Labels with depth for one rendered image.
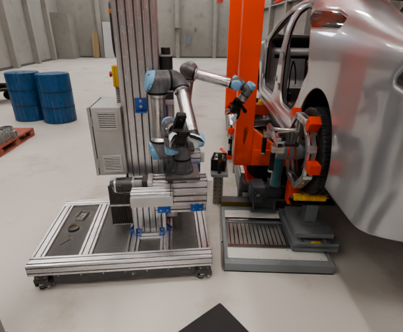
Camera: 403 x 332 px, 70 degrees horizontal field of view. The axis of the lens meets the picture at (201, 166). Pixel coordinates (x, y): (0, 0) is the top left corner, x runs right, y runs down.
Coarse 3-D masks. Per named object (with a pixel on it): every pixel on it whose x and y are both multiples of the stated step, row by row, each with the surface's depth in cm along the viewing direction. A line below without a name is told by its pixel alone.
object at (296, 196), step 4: (292, 196) 221; (296, 196) 219; (300, 196) 219; (304, 196) 219; (308, 196) 219; (312, 196) 219; (316, 196) 219; (320, 196) 219; (324, 196) 219; (296, 200) 221; (300, 200) 221; (304, 200) 221; (308, 200) 221; (312, 200) 220; (316, 200) 219; (320, 200) 219; (324, 200) 219
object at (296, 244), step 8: (280, 208) 269; (280, 216) 266; (288, 224) 250; (288, 232) 237; (288, 240) 236; (296, 240) 230; (304, 240) 227; (312, 240) 230; (320, 240) 231; (328, 240) 225; (336, 240) 227; (296, 248) 226; (304, 248) 226; (312, 248) 226; (320, 248) 226; (328, 248) 225; (336, 248) 225
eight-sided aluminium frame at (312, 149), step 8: (296, 112) 217; (296, 120) 221; (304, 120) 198; (304, 128) 198; (312, 136) 194; (312, 144) 193; (312, 152) 190; (288, 160) 240; (304, 160) 196; (312, 160) 193; (288, 168) 238; (304, 168) 196; (288, 176) 234; (296, 176) 230; (304, 176) 197; (312, 176) 197; (296, 184) 212; (304, 184) 210
